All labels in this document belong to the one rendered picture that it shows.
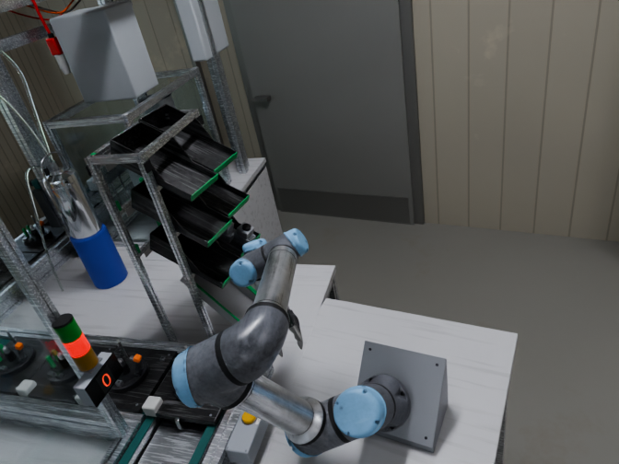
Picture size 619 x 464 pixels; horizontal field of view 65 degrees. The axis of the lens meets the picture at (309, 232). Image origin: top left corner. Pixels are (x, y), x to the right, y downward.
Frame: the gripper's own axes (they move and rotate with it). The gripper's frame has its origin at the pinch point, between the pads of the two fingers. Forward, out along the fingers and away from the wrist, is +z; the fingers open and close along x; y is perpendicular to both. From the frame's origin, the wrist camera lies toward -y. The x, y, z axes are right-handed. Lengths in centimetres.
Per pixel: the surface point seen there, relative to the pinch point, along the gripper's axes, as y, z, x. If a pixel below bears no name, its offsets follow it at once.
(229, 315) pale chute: -15.1, -12.6, -14.8
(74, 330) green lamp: 22, -32, -48
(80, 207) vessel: -73, -63, -61
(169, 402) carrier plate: -2.4, 3.3, -39.4
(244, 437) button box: 15.6, 13.4, -20.1
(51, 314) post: 22, -37, -51
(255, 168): -165, -58, 21
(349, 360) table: -8.8, 14.5, 17.6
